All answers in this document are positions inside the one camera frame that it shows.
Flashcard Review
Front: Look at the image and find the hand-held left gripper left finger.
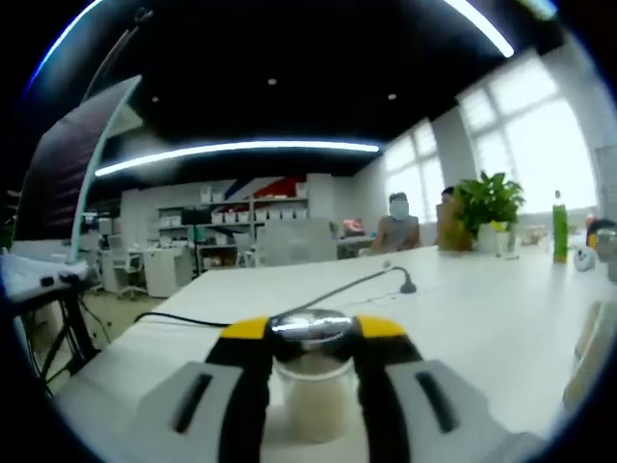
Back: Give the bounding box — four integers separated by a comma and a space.
110, 315, 272, 463

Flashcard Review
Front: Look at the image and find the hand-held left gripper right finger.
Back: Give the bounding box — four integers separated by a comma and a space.
353, 314, 537, 463

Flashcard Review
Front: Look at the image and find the small glass seasoning bottle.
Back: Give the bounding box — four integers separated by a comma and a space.
269, 308, 361, 445

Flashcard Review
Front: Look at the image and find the green drink bottle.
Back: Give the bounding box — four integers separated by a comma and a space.
551, 190, 570, 264

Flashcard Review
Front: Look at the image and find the white low cabinet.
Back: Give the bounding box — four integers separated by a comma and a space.
144, 245, 194, 298

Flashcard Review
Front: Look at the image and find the white swivel chair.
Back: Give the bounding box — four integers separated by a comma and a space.
108, 233, 146, 300

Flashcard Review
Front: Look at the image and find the brown cardboard box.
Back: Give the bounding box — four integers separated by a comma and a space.
436, 202, 476, 252

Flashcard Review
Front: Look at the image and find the small white gadget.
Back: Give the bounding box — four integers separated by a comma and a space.
573, 245, 598, 275

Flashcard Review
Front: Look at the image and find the shelving unit with white bins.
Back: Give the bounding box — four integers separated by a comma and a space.
156, 195, 309, 271

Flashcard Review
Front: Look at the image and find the dark arched yellow device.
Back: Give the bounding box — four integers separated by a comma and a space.
588, 216, 617, 284

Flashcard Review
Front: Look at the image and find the potted green plant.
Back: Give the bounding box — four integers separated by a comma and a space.
452, 171, 526, 257

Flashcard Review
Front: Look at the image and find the white mesh office chair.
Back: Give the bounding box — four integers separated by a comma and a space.
257, 216, 338, 266

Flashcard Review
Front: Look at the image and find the pink lit monitor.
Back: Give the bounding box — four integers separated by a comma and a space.
340, 216, 366, 238

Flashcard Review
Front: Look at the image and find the bright window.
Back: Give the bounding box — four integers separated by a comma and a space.
384, 120, 445, 227
456, 57, 602, 221

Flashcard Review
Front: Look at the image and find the white laptop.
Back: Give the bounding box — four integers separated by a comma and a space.
0, 74, 145, 303

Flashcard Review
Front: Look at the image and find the ceiling light strip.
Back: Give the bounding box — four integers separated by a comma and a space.
443, 0, 516, 59
94, 139, 381, 177

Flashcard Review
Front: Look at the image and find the black cable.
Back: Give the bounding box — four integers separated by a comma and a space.
137, 266, 418, 329

